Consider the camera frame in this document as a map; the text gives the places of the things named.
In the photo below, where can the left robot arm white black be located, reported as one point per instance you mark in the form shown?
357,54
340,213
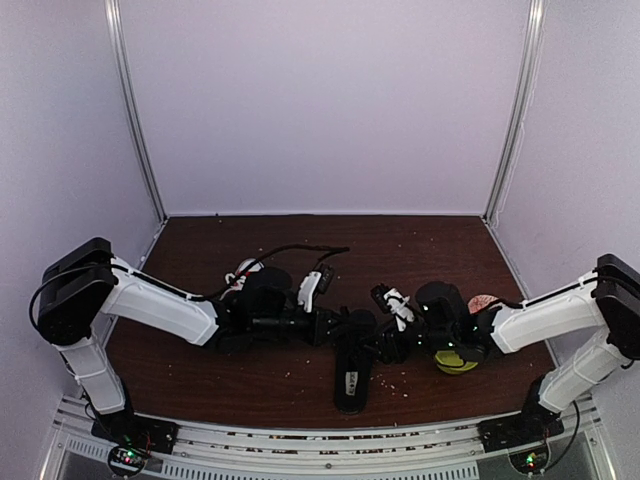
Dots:
256,302

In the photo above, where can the left aluminium frame post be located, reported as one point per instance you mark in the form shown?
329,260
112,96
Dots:
116,33

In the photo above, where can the front aluminium rail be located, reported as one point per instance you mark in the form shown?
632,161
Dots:
445,450

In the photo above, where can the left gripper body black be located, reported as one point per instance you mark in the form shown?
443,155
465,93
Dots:
320,316

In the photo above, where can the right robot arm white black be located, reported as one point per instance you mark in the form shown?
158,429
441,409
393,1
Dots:
461,335

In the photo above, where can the aluminium frame post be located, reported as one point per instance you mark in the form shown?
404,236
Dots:
116,33
522,97

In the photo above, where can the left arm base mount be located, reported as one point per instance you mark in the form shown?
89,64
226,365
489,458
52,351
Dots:
136,439

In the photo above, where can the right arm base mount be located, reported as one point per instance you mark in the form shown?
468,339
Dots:
524,434

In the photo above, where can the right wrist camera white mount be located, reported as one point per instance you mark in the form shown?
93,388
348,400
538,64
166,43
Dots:
392,302

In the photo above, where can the right aluminium frame post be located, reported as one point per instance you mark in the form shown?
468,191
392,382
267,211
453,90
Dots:
522,97

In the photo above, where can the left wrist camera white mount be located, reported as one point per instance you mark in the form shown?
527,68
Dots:
315,283

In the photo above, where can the red patterned bowl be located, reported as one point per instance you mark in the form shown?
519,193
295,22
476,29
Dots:
479,302

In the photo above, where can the lime green bowl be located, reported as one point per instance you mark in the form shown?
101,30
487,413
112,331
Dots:
449,362

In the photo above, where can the red canvas sneaker white laces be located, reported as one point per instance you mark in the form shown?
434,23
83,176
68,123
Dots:
236,280

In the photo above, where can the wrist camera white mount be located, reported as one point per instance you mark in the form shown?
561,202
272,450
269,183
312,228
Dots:
315,283
392,302

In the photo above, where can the upturned shoe orange sole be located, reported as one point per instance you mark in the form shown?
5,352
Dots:
359,341

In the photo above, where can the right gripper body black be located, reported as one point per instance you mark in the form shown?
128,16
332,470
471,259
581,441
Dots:
391,343

